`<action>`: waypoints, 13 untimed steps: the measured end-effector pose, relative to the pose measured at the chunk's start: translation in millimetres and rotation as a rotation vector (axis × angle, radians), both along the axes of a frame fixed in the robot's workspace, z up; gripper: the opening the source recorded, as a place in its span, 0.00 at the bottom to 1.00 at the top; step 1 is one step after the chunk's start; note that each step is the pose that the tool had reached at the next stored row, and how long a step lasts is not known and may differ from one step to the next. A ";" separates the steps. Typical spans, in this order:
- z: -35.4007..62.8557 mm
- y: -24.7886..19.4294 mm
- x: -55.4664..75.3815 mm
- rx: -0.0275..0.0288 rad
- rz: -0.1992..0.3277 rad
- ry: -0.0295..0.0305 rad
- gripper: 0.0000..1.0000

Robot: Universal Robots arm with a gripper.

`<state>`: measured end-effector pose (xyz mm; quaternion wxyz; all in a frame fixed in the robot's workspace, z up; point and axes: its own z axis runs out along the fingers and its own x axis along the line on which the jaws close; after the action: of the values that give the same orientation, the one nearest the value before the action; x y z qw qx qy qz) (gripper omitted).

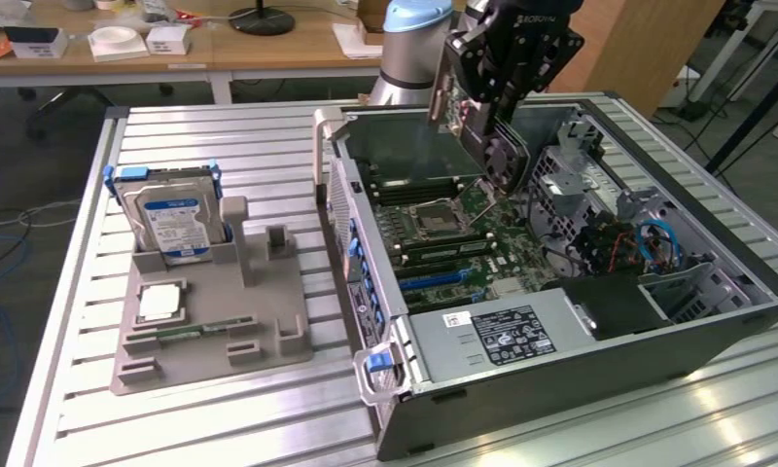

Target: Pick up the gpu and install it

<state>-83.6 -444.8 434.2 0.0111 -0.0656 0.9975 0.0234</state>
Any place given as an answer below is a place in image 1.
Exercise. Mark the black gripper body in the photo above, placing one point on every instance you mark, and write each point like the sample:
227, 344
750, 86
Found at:
522, 53

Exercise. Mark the black graphics card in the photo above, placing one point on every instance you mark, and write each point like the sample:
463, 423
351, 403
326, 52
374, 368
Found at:
510, 155

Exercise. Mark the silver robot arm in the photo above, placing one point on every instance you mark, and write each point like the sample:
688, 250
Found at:
408, 58

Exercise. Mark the wooden cabinet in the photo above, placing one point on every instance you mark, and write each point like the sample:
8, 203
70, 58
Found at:
655, 48

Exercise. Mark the white paper stack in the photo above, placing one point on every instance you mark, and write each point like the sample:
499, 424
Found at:
356, 44

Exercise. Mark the brown cardboard box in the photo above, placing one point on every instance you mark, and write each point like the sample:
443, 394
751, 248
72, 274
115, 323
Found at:
370, 14

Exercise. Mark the silver metal drive cage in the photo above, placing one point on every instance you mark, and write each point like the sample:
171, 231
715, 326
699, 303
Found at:
562, 194

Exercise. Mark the open socket cover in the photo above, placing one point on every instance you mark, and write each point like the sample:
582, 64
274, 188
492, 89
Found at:
476, 209

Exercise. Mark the black tripod stand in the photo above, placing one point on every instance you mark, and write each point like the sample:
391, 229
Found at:
752, 102

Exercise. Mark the wooden desk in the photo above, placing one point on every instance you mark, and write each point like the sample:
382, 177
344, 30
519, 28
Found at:
266, 48

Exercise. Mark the black lamp base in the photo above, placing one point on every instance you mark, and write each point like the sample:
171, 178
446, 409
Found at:
263, 23

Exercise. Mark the CPU socket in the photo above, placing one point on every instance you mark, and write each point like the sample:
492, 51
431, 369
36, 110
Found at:
436, 217

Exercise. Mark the green motherboard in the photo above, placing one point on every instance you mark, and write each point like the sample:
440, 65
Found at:
494, 253

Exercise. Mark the blue expansion slot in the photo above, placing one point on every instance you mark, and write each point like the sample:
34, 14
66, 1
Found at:
428, 281

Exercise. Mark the white box with label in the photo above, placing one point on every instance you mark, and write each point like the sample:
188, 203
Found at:
168, 40

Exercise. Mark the white square round-hollow box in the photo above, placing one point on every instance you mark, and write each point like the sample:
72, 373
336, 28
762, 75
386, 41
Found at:
118, 46

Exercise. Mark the hard disk in blue caddy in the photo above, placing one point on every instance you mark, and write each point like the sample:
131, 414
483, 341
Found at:
172, 224

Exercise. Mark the grey power supply unit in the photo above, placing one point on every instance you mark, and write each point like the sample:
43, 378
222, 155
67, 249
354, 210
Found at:
442, 350

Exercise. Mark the grey parts rack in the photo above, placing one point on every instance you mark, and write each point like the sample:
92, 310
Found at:
227, 301

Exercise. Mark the black office chair base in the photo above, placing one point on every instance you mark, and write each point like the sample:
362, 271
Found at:
59, 97

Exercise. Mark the blue case latch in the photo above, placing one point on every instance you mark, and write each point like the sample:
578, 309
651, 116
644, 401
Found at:
378, 363

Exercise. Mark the white box black top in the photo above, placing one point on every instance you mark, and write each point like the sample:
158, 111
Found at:
38, 44

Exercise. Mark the black open PC case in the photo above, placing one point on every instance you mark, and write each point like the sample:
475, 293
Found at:
558, 389

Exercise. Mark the silver CPU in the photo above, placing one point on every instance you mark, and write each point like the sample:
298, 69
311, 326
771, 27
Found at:
160, 302

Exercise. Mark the green RAM stick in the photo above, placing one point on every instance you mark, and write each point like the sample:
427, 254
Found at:
182, 332

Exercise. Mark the orange flat box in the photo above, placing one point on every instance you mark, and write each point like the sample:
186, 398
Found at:
2, 48

